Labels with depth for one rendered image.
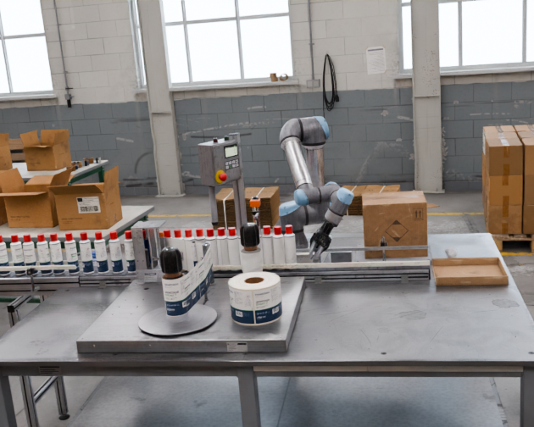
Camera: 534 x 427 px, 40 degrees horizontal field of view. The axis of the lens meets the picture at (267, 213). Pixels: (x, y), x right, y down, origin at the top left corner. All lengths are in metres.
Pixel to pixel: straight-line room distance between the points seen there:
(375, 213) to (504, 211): 2.96
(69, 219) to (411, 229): 2.36
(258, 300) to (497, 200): 3.85
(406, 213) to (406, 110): 5.04
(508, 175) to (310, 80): 3.10
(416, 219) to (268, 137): 5.45
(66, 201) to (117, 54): 4.70
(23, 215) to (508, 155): 3.78
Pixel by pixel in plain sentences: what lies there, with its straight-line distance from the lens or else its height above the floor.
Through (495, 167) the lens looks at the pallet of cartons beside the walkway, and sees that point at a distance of 6.25.
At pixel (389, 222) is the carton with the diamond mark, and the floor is 1.03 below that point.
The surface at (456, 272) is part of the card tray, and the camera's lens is 3.39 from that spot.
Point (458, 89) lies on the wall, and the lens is 8.42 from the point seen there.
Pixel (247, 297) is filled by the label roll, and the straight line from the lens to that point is 2.74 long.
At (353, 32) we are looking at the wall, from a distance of 8.48.
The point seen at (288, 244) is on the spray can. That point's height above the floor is 1.00.
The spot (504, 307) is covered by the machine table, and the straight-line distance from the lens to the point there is 3.02.
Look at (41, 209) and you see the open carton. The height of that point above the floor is 0.91.
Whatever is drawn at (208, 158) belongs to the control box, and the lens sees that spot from 3.31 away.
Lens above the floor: 1.96
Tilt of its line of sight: 14 degrees down
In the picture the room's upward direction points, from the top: 5 degrees counter-clockwise
